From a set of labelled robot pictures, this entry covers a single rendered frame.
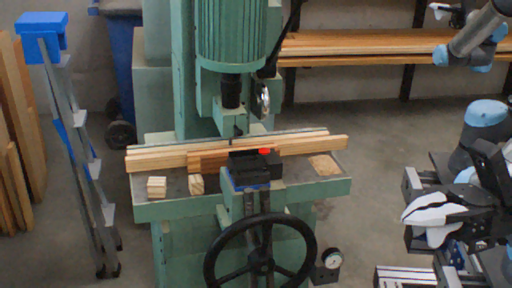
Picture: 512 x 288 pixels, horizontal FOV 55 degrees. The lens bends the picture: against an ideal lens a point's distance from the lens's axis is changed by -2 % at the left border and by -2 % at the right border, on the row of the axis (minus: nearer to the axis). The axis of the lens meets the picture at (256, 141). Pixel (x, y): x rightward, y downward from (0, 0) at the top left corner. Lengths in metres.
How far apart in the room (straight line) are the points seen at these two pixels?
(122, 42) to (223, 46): 1.90
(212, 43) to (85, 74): 2.64
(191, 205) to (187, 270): 0.22
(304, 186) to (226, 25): 0.48
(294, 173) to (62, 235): 1.59
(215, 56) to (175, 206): 0.39
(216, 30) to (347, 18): 2.78
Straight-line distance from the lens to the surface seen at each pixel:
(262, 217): 1.16
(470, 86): 4.72
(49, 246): 2.69
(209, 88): 1.45
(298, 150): 1.51
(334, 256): 1.50
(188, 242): 1.40
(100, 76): 3.82
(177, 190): 1.34
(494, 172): 0.78
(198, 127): 1.60
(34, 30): 1.94
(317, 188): 1.41
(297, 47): 3.41
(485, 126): 1.65
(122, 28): 3.08
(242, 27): 1.23
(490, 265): 1.39
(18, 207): 2.75
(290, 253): 1.52
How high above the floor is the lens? 1.65
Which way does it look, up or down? 28 degrees down
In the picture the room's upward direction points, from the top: 3 degrees clockwise
